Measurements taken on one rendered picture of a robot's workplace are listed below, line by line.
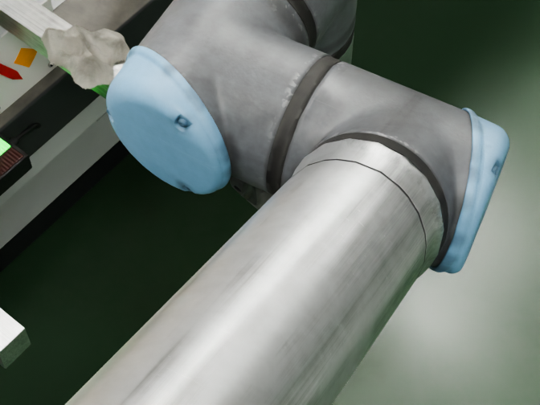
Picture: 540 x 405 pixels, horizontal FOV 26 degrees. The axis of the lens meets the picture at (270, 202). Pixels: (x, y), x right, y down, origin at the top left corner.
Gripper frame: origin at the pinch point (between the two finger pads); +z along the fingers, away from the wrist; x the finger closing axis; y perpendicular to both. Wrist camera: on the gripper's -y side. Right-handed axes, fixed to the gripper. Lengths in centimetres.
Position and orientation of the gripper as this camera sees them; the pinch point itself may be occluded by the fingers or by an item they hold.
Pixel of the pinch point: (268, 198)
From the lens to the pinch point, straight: 104.9
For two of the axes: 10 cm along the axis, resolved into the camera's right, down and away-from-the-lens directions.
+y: 7.7, 5.3, -3.4
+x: 6.4, -6.5, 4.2
